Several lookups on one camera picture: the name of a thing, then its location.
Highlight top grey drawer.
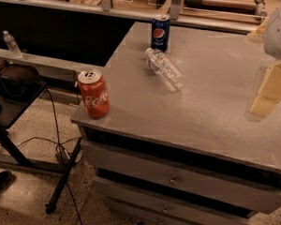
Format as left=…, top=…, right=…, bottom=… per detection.
left=81, top=140, right=281, bottom=214

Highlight clear plastic bottle lying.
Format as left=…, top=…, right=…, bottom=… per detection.
left=145, top=48, right=185, bottom=92

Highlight grey drawer cabinet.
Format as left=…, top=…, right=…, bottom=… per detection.
left=72, top=22, right=281, bottom=225

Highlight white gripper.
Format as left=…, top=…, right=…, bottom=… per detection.
left=246, top=4, right=281, bottom=117

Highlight small upright water bottle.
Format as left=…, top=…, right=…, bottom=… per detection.
left=3, top=31, right=22, bottom=58

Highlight black cable on floor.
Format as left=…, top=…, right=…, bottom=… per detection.
left=15, top=87, right=84, bottom=225

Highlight dark bag on table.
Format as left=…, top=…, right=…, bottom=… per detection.
left=0, top=61, right=42, bottom=101

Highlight long grey counter rail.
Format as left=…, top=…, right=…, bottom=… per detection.
left=0, top=0, right=258, bottom=34

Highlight blue pepsi can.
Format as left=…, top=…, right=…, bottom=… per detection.
left=151, top=15, right=170, bottom=52

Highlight middle grey drawer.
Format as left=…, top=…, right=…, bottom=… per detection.
left=93, top=175, right=251, bottom=225

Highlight grey low shelf ledge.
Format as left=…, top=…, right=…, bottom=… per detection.
left=0, top=49, right=103, bottom=82

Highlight black shoe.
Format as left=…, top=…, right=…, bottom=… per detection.
left=0, top=171, right=12, bottom=189

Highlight grey drawer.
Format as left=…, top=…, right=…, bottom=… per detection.
left=81, top=140, right=281, bottom=214
left=93, top=175, right=251, bottom=225

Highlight red coke can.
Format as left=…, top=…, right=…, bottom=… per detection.
left=78, top=69, right=110, bottom=119

